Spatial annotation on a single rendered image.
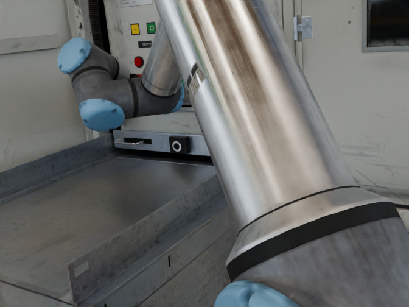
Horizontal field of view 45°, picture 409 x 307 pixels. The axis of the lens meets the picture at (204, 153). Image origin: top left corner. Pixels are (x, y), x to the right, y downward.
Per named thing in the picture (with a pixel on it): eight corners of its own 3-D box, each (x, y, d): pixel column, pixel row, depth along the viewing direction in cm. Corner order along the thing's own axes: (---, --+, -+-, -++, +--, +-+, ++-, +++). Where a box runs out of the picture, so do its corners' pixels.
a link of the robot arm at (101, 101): (137, 105, 105) (122, 63, 111) (84, 112, 101) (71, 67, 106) (131, 130, 113) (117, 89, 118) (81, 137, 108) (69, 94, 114)
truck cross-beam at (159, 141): (265, 161, 132) (263, 139, 131) (114, 147, 161) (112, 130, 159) (272, 156, 136) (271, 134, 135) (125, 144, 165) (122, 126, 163)
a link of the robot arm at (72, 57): (58, 81, 109) (49, 48, 113) (96, 100, 119) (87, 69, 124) (89, 57, 106) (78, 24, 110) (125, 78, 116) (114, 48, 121)
